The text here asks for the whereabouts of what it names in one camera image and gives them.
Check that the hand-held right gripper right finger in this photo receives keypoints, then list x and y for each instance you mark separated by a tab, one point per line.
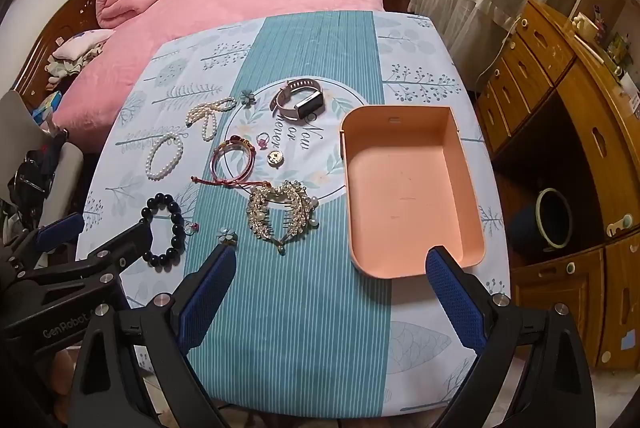
455	303

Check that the floral pillow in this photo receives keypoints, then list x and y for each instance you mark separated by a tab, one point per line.
80	45

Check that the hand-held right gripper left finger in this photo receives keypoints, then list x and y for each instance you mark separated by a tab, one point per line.
210	293

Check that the small pale flower earring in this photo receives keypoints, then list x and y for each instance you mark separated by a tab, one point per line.
227	235

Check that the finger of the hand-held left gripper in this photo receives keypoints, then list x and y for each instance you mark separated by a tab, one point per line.
60	228
132	245

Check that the peach plastic tray box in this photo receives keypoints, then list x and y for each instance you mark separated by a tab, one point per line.
410	188

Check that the cream mug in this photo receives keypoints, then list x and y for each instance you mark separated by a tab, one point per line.
585	27

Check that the wooden desk cabinet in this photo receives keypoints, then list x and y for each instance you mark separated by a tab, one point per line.
590	118

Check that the grey chair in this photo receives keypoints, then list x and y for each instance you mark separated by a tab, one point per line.
30	128

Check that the wooden headboard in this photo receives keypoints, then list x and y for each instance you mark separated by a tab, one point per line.
50	38

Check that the round gold pendant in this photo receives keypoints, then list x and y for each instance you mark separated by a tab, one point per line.
274	158

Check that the leaf print tablecloth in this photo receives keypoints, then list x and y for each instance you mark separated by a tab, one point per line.
300	308

